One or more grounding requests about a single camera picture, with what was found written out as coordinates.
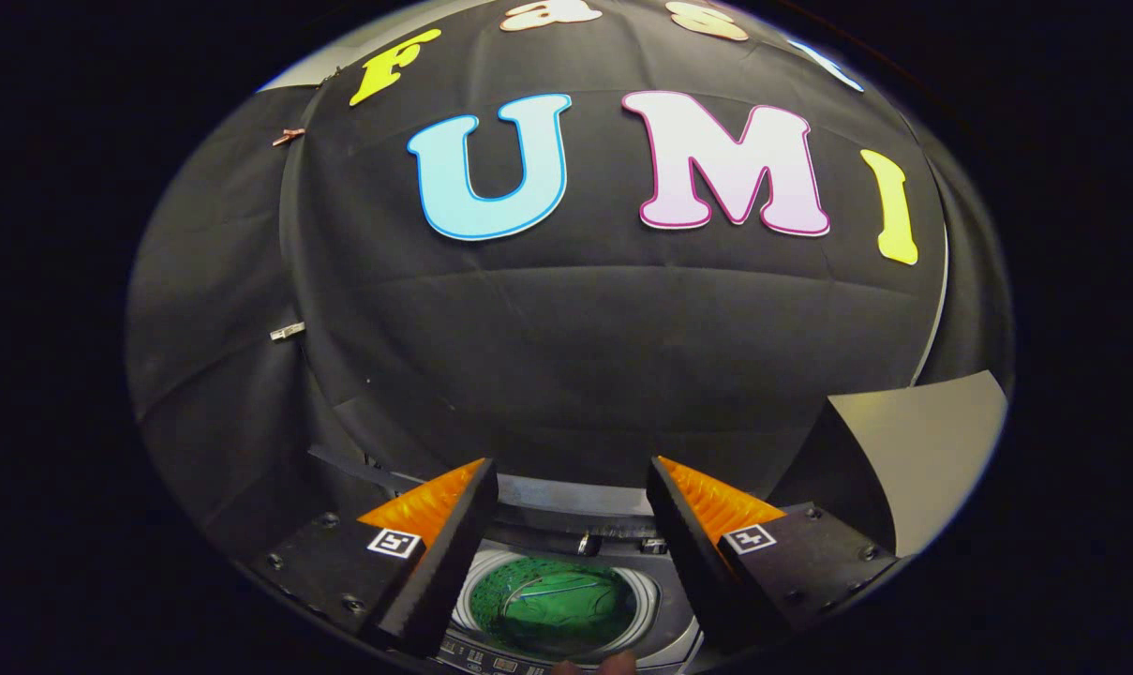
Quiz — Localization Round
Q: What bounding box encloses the green polo shirt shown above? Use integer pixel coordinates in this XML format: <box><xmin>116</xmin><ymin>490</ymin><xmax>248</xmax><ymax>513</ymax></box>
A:
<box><xmin>470</xmin><ymin>558</ymin><xmax>637</xmax><ymax>655</ymax></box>

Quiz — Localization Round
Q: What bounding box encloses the grey top-load washing machine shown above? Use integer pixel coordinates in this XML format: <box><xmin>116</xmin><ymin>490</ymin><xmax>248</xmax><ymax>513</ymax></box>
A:
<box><xmin>308</xmin><ymin>441</ymin><xmax>708</xmax><ymax>675</ymax></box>

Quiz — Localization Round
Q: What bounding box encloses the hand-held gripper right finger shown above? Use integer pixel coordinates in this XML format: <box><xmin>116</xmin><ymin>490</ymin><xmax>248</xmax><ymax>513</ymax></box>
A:
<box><xmin>646</xmin><ymin>456</ymin><xmax>902</xmax><ymax>657</ymax></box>

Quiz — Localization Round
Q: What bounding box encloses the white frame pole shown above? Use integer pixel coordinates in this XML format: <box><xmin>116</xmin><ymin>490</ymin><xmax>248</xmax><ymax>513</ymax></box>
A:
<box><xmin>911</xmin><ymin>220</ymin><xmax>950</xmax><ymax>387</ymax></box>

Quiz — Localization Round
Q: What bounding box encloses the grey cabinet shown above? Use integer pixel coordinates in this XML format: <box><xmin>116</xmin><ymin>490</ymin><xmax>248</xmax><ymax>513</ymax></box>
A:
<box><xmin>827</xmin><ymin>370</ymin><xmax>1009</xmax><ymax>559</ymax></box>

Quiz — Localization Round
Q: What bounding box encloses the black backdrop cloth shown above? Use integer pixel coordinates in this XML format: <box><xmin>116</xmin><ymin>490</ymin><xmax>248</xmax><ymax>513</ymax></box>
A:
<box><xmin>124</xmin><ymin>0</ymin><xmax>1015</xmax><ymax>563</ymax></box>

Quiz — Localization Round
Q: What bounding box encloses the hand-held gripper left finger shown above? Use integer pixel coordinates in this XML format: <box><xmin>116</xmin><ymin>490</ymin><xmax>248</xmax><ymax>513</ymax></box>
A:
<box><xmin>243</xmin><ymin>457</ymin><xmax>499</xmax><ymax>659</ymax></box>

